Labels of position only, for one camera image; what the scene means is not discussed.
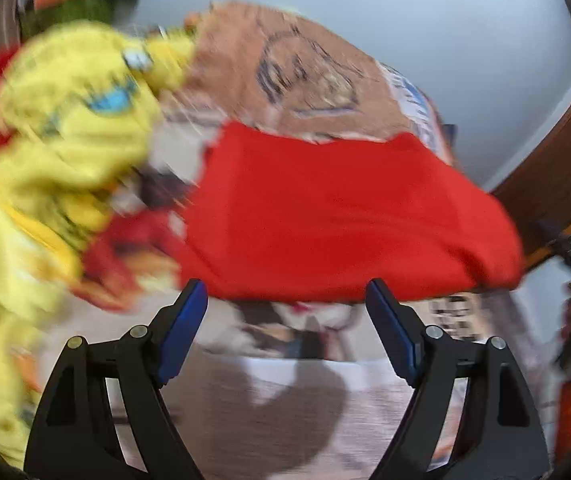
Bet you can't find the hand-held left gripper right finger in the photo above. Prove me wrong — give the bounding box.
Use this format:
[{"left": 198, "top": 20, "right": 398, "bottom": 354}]
[{"left": 367, "top": 279, "right": 551, "bottom": 480}]

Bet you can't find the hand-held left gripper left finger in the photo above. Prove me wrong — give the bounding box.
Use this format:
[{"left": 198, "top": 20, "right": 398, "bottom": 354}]
[{"left": 24, "top": 279, "right": 208, "bottom": 480}]

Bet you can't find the red garment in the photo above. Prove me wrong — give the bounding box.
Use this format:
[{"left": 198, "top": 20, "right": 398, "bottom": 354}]
[{"left": 178, "top": 120, "right": 526, "bottom": 306}]

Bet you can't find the red printed cloth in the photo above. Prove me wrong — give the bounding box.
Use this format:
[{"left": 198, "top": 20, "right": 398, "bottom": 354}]
[{"left": 82, "top": 207, "right": 193, "bottom": 313}]

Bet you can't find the wooden door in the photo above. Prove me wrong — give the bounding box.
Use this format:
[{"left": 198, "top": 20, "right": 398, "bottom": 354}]
[{"left": 485, "top": 57, "right": 571, "bottom": 266}]

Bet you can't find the yellow plush garment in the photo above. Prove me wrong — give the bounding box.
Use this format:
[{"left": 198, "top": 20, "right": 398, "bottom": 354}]
[{"left": 0, "top": 22, "right": 196, "bottom": 468}]

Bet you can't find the printed blanket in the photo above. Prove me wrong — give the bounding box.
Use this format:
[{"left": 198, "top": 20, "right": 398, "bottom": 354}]
[{"left": 65, "top": 0, "right": 566, "bottom": 480}]

